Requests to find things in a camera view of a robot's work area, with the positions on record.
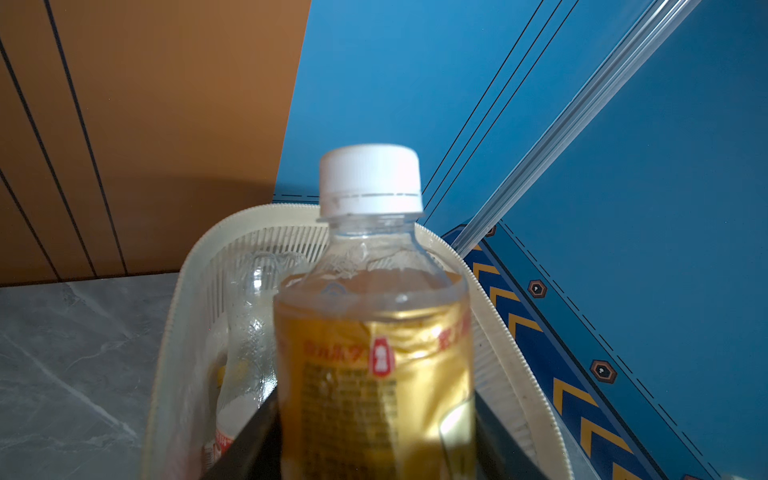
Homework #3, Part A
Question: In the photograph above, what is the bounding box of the cream plastic waste bin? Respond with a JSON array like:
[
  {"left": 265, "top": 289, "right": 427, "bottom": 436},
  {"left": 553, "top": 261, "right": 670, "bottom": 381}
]
[{"left": 139, "top": 204, "right": 573, "bottom": 479}]

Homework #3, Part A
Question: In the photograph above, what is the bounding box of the large clear bottle red cap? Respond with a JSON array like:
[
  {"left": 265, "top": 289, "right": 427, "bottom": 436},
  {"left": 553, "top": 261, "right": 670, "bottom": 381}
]
[{"left": 204, "top": 251, "right": 309, "bottom": 471}]

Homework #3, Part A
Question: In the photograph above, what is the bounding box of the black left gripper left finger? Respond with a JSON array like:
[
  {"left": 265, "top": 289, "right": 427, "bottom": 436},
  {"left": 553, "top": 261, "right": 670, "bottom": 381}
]
[{"left": 201, "top": 390, "right": 282, "bottom": 480}]

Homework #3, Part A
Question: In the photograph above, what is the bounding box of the aluminium corner post right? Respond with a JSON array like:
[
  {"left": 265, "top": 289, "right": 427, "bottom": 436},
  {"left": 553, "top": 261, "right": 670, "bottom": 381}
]
[{"left": 451, "top": 0, "right": 699, "bottom": 258}]

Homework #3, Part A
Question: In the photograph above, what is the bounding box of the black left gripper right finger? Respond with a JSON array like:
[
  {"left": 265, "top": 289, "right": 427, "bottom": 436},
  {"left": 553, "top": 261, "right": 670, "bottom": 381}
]
[{"left": 475, "top": 393, "right": 547, "bottom": 480}]

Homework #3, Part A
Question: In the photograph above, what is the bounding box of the brown coffee bottle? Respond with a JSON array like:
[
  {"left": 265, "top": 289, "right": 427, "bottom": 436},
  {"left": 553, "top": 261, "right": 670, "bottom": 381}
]
[{"left": 274, "top": 144, "right": 476, "bottom": 479}]

